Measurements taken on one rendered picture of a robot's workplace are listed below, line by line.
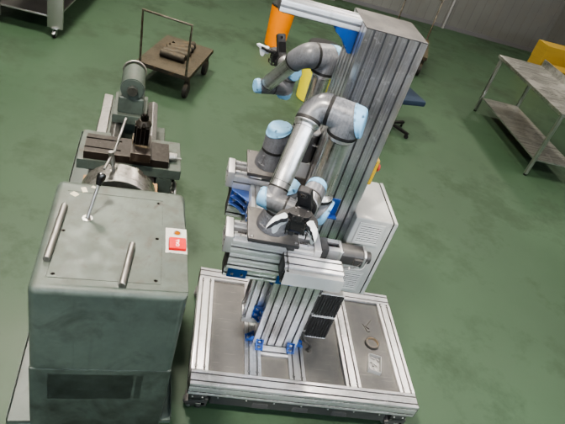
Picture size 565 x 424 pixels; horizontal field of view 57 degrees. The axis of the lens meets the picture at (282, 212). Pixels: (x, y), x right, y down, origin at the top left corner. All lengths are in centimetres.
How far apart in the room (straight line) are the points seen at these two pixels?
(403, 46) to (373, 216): 78
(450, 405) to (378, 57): 229
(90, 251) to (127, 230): 17
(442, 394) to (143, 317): 230
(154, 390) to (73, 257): 62
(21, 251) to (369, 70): 250
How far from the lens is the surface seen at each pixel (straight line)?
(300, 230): 164
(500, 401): 386
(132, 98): 330
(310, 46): 241
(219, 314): 313
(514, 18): 1325
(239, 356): 297
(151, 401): 219
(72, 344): 192
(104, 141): 295
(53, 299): 176
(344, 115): 191
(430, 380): 365
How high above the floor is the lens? 251
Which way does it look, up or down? 35 degrees down
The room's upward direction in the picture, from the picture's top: 19 degrees clockwise
